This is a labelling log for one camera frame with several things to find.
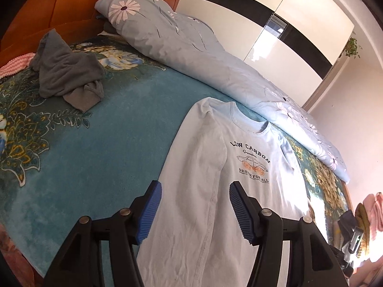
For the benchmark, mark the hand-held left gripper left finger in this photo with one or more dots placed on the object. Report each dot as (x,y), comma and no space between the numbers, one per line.
(149,212)

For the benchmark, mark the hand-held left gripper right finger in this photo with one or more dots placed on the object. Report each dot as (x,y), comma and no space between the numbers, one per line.
(242,212)

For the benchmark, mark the light blue printed shirt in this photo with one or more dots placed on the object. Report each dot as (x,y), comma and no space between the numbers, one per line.
(209,155)

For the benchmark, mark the pink hanging clothes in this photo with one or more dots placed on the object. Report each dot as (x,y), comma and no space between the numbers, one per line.
(375,212)

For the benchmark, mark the yellow hanging garment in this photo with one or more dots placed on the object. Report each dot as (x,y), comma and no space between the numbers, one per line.
(362,224)

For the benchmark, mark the teal floral blanket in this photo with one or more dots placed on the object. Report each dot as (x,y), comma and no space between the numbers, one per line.
(104,140)

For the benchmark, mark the grey garment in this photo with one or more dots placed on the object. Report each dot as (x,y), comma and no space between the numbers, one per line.
(65,65)

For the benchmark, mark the light blue floral quilt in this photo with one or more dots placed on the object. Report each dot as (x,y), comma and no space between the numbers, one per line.
(194,44)

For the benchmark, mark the white black wardrobe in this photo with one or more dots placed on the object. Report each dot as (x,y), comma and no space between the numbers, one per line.
(299,36)

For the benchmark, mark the green hanging plant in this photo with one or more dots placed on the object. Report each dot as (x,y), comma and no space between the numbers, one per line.
(350,47)

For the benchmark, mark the pink white zigzag cloth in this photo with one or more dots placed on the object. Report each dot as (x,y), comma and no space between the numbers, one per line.
(15,64)

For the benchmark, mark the wooden headboard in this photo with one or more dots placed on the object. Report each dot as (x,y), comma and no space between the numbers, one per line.
(59,0)

